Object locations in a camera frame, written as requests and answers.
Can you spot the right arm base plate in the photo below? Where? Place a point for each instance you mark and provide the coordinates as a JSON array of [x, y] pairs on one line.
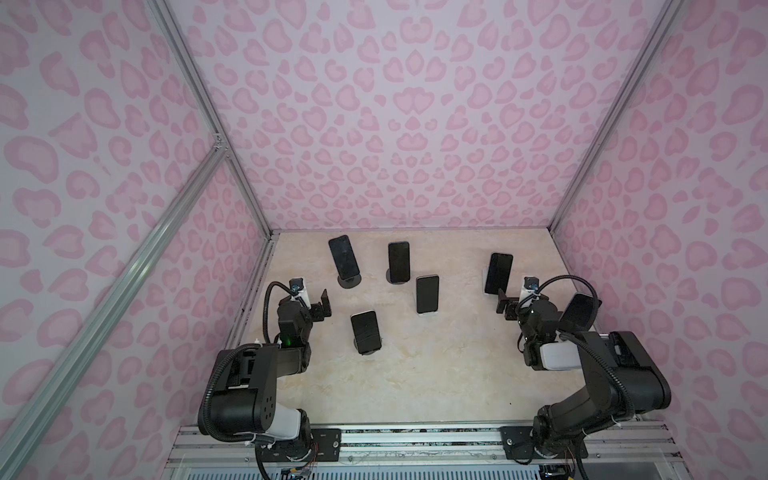
[[519, 445]]

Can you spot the blue phone back centre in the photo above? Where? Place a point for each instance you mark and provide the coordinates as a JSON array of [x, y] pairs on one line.
[[399, 261]]

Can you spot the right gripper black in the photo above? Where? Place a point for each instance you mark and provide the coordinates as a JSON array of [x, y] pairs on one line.
[[510, 306]]

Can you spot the left corner aluminium post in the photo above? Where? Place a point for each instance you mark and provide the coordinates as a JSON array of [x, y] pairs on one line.
[[181, 51]]

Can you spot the corner aluminium post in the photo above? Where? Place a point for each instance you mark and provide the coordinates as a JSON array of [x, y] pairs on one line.
[[181, 51], [662, 28]]

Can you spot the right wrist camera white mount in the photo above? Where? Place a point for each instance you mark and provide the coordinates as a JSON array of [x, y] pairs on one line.
[[530, 285]]

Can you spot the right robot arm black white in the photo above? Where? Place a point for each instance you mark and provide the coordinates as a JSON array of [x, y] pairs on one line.
[[621, 380]]

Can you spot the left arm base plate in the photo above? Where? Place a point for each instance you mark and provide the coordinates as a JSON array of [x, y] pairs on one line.
[[321, 444]]

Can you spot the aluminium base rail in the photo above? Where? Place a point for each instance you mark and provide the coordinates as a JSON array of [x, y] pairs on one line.
[[463, 450]]

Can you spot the left aluminium frame diagonal bar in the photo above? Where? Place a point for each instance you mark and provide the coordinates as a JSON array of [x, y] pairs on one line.
[[35, 419]]

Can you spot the black phone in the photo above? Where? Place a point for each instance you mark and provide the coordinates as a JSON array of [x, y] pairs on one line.
[[498, 273], [427, 294], [577, 316]]

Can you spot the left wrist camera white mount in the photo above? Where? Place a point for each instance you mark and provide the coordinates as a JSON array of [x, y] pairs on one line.
[[298, 291]]

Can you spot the right corner aluminium post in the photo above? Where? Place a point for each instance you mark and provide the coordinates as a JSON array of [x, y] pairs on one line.
[[662, 28]]

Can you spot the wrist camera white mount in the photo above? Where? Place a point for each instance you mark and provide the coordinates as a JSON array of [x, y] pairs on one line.
[[530, 285], [298, 291]]

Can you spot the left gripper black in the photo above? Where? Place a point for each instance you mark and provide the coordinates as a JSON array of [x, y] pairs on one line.
[[318, 309]]

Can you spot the purple phone far left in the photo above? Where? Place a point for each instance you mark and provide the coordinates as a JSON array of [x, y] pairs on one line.
[[344, 258]]

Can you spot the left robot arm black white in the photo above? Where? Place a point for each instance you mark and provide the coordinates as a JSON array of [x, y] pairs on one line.
[[240, 405]]

